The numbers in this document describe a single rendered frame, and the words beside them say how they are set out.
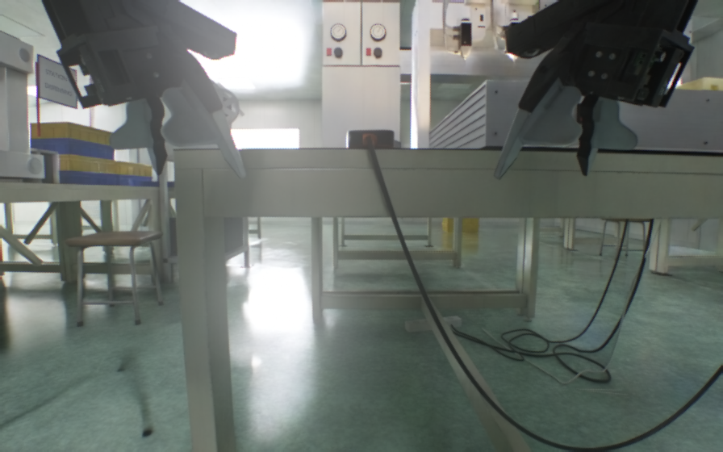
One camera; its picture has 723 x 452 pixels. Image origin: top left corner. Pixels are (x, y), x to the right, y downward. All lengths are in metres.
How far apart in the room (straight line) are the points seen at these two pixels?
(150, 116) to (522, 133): 0.38
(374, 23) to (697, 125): 0.77
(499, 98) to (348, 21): 0.63
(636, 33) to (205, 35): 0.38
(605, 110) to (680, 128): 0.30
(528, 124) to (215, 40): 0.32
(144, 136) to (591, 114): 0.48
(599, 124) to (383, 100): 0.68
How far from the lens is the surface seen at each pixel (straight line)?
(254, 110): 8.50
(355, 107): 1.02
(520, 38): 0.43
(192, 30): 0.42
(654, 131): 0.69
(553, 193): 0.54
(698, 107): 0.75
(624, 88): 0.35
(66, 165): 3.80
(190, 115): 0.36
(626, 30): 0.36
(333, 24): 1.10
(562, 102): 0.36
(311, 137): 8.12
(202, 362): 0.58
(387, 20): 1.10
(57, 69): 2.45
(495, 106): 0.56
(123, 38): 0.37
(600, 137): 0.46
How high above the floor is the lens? 0.69
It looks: 5 degrees down
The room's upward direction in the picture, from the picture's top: straight up
